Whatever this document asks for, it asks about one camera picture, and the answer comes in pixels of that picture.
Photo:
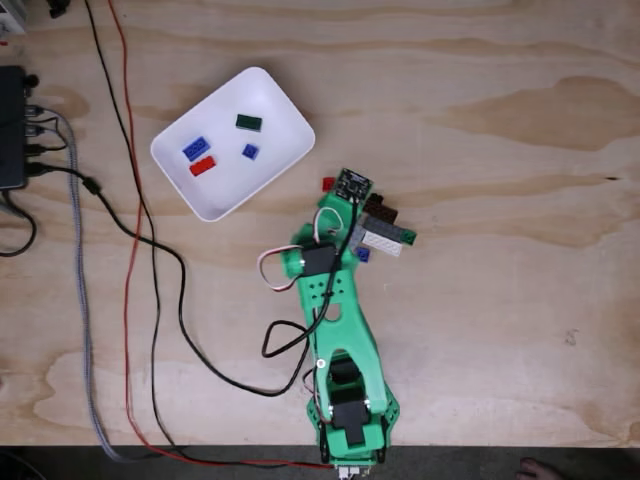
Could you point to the light grey 2x4 lego brick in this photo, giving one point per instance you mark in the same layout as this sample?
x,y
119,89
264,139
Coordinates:
x,y
357,237

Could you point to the blue 2x2 lego brick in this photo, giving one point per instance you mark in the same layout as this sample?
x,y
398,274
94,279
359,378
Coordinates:
x,y
250,151
364,255

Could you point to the long white lego brick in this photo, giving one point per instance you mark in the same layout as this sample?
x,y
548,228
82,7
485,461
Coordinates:
x,y
382,244

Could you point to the dark green 2x4 lego brick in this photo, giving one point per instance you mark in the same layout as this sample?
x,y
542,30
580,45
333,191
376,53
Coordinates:
x,y
248,122

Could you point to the red 2x4 lego brick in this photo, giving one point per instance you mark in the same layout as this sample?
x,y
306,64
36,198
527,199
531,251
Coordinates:
x,y
202,166

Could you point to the blue 2x4 lego brick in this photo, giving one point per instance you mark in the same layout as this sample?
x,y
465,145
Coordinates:
x,y
196,148

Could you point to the red 2x2 lego brick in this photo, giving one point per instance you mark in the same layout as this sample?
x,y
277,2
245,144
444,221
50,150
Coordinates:
x,y
328,184

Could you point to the brown lego brick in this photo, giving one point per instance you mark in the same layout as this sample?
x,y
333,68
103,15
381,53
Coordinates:
x,y
382,210

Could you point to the small black lego piece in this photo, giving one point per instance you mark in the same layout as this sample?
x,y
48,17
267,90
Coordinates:
x,y
378,196

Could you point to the dark grey lego plate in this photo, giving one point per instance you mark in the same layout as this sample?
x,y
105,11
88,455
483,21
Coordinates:
x,y
387,229

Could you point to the white plastic bin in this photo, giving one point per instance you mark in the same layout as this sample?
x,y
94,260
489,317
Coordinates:
x,y
285,120

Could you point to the black round knob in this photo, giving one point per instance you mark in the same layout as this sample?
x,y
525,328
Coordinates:
x,y
31,81

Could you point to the dark grey USB hub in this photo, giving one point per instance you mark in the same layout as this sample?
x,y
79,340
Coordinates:
x,y
11,125

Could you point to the white device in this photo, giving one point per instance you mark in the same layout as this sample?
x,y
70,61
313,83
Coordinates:
x,y
10,17

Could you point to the camera circuit board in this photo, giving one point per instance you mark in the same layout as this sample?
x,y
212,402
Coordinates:
x,y
355,184

